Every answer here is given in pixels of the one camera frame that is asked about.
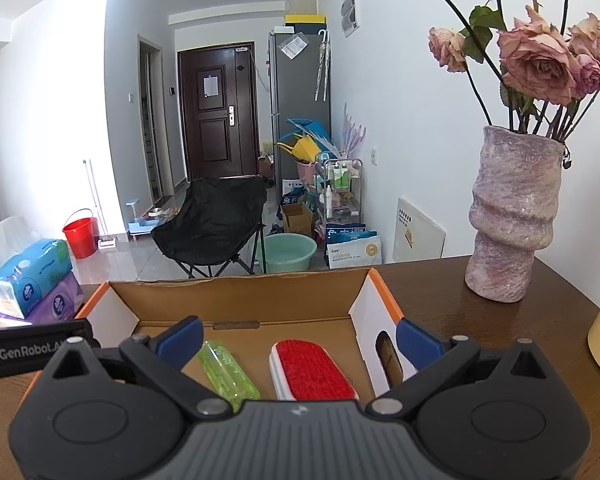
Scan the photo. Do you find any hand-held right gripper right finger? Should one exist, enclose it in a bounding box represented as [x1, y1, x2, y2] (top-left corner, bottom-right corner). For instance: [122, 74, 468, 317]
[369, 317, 562, 422]

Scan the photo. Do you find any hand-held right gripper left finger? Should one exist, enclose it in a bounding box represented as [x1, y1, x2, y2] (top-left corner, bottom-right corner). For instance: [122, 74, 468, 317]
[39, 316, 233, 422]

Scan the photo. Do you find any green spray bottle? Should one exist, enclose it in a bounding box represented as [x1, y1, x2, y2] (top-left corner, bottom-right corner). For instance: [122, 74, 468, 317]
[197, 340, 262, 413]

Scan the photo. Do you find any red cardboard box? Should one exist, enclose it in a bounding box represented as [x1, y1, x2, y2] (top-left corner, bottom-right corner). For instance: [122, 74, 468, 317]
[10, 267, 412, 411]

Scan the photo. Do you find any red and white lint brush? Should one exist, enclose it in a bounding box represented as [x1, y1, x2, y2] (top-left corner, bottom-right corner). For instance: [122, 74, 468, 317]
[268, 340, 361, 402]

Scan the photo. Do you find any purple tissue pack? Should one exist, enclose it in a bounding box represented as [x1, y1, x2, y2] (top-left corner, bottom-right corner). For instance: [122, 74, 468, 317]
[0, 272, 84, 328]

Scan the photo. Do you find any blue tissue pack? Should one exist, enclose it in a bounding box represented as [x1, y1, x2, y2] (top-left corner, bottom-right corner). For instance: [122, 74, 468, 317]
[0, 216, 73, 318]

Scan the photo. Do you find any white printed bag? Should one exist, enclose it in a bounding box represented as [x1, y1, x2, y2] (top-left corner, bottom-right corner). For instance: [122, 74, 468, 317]
[328, 232, 382, 269]

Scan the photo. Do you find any white panel board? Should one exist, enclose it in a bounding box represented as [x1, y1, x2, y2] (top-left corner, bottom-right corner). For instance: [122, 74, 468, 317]
[394, 197, 447, 263]

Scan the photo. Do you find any white mop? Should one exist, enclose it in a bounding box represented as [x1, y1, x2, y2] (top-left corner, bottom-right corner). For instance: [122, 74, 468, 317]
[82, 159, 117, 251]

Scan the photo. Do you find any blue pet feeder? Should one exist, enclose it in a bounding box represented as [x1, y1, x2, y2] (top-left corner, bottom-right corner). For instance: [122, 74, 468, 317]
[126, 201, 166, 241]

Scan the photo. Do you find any black folding chair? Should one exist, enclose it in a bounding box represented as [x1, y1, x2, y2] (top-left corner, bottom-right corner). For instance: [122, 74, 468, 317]
[151, 176, 267, 279]

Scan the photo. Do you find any red bucket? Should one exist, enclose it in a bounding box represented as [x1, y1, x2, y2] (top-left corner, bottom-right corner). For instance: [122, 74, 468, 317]
[62, 208, 97, 259]

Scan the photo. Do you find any green wash basin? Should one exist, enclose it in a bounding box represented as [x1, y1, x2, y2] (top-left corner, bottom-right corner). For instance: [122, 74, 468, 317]
[264, 232, 318, 274]

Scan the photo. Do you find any pink ceramic vase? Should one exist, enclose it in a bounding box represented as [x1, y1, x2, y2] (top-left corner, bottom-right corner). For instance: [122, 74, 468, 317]
[465, 125, 567, 303]

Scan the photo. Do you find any small brown cardboard box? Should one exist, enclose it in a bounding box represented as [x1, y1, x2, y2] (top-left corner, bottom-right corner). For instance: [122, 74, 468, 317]
[280, 202, 314, 236]

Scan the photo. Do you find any metal storage cart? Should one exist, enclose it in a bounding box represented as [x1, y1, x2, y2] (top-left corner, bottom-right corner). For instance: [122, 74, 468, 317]
[316, 158, 363, 256]

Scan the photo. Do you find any dark brown door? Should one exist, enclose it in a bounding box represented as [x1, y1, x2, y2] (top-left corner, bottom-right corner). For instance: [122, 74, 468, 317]
[177, 41, 260, 181]

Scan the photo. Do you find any purple feather decoration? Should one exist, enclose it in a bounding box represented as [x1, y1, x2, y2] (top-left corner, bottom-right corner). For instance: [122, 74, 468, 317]
[342, 102, 367, 161]

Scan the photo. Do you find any yellow watering can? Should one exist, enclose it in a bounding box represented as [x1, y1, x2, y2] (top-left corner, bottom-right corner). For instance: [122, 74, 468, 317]
[277, 135, 318, 161]

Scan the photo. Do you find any grey refrigerator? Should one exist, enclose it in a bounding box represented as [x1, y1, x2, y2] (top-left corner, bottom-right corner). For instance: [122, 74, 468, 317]
[268, 27, 331, 196]

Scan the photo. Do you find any white folded umbrella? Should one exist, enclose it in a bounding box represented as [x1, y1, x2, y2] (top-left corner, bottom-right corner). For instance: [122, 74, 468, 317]
[315, 30, 331, 102]

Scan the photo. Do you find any bunch of dried pink roses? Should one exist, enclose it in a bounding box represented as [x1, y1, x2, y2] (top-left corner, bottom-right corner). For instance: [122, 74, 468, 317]
[327, 0, 600, 143]

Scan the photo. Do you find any yellow and black box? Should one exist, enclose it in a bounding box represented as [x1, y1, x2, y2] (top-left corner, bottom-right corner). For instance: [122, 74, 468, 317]
[285, 12, 327, 33]

